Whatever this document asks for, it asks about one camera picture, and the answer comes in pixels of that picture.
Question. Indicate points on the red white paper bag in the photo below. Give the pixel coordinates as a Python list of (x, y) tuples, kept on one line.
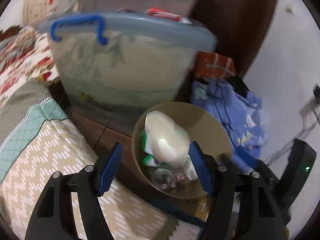
[(169, 142)]

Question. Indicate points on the lower storage box blue lid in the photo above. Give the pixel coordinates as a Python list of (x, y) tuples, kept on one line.
[(122, 58)]

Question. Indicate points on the orange snack bag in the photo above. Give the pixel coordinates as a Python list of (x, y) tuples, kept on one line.
[(213, 65)]

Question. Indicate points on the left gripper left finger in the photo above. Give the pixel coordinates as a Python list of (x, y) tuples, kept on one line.
[(53, 216)]

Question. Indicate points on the floral bed sheet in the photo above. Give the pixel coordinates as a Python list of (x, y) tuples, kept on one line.
[(24, 56)]

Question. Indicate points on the red white toothpaste tube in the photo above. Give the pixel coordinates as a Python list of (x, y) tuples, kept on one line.
[(155, 12)]

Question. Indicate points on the white enamel mug red star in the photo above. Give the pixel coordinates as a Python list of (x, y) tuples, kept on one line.
[(60, 7)]

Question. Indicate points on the blue clothes bundle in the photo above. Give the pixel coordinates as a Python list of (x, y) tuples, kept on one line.
[(240, 116)]

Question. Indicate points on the green white snack packet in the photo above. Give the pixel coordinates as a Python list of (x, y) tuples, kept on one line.
[(148, 160)]

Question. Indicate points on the beige round trash bin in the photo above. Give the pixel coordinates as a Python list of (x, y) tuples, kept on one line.
[(201, 127)]

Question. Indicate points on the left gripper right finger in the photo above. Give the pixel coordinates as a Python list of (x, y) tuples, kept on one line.
[(258, 218)]

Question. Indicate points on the clear plastic bottle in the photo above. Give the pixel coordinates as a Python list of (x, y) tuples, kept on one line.
[(163, 178)]

